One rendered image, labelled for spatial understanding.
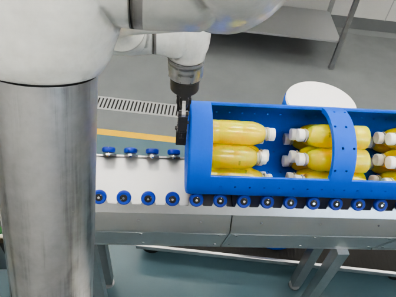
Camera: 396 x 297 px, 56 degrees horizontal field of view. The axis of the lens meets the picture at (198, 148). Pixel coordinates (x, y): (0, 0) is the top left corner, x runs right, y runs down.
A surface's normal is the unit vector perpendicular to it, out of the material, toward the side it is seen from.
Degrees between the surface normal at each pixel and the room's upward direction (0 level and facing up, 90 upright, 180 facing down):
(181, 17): 126
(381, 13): 90
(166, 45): 93
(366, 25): 76
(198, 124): 20
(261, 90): 0
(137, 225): 71
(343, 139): 30
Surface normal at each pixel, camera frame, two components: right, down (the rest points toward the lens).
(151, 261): 0.07, -0.70
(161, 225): 0.05, 0.44
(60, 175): 0.57, 0.46
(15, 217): -0.36, 0.39
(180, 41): -0.04, 0.70
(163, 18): -0.07, 0.97
